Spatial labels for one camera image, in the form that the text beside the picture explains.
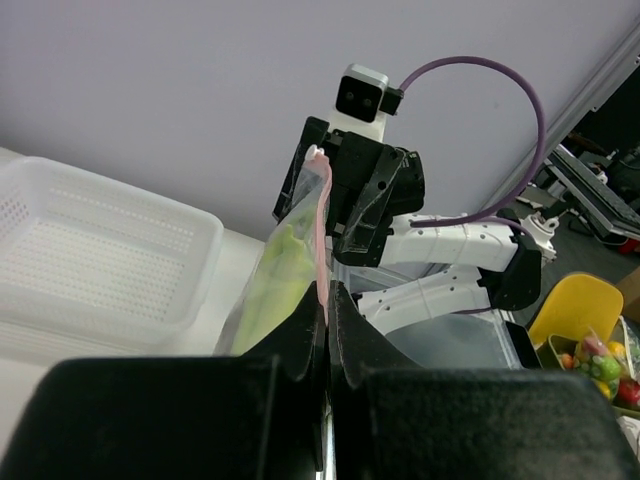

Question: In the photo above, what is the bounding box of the white plastic basket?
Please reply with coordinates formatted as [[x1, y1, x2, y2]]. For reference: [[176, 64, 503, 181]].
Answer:
[[1, 156, 224, 363]]

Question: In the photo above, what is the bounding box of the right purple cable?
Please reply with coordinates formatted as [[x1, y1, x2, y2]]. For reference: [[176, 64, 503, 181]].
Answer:
[[399, 55, 549, 236]]

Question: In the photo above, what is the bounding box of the black keyboard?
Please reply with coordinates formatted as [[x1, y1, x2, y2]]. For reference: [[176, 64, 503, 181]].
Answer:
[[545, 145, 639, 240]]

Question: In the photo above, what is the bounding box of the green fake celery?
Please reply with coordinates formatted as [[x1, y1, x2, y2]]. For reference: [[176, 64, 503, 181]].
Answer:
[[231, 224, 316, 355]]

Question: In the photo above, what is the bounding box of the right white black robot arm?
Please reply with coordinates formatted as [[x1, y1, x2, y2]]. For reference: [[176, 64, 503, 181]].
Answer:
[[274, 117, 542, 334]]

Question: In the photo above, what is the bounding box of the bag of toy fruit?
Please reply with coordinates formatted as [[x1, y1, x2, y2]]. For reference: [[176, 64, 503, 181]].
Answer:
[[556, 330, 639, 412]]

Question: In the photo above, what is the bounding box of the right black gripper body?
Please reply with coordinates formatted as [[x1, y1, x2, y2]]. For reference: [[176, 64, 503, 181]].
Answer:
[[324, 130, 425, 235]]

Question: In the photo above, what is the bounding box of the clear zip top bag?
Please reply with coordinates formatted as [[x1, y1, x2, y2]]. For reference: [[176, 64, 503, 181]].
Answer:
[[214, 144, 332, 356]]

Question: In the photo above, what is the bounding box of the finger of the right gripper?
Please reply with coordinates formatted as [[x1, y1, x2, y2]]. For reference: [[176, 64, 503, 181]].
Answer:
[[333, 146, 406, 266], [272, 116, 329, 220]]

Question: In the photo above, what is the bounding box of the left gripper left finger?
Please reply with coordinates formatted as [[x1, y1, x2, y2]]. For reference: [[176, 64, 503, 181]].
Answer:
[[1, 287, 325, 479]]

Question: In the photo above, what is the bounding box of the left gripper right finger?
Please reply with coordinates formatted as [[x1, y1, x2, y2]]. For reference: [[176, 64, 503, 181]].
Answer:
[[328, 282, 639, 479]]

